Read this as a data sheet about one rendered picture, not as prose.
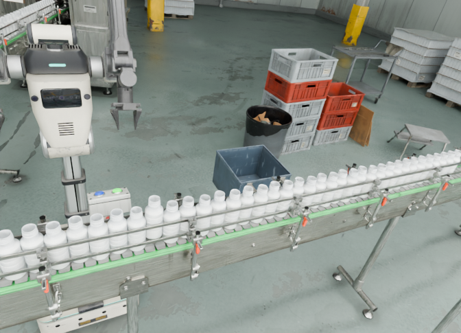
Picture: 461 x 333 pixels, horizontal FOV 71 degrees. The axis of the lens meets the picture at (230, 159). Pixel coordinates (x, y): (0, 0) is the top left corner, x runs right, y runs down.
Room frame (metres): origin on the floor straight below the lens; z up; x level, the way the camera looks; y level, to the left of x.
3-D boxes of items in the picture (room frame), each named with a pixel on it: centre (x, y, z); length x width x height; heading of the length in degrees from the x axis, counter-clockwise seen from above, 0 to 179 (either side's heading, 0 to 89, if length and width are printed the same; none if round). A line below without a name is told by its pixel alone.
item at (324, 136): (3.96, -1.14, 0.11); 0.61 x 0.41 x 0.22; 123
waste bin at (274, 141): (2.90, -0.30, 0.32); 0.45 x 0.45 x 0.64
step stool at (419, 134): (3.81, -2.29, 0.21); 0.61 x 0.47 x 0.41; 173
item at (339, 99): (3.96, -1.14, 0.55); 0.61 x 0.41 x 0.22; 123
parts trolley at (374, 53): (5.62, -1.90, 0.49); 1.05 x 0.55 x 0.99; 120
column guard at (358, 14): (10.78, -3.01, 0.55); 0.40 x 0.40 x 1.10; 30
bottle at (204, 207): (0.88, 0.06, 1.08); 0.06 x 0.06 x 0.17
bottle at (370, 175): (1.30, -0.65, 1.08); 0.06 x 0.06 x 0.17
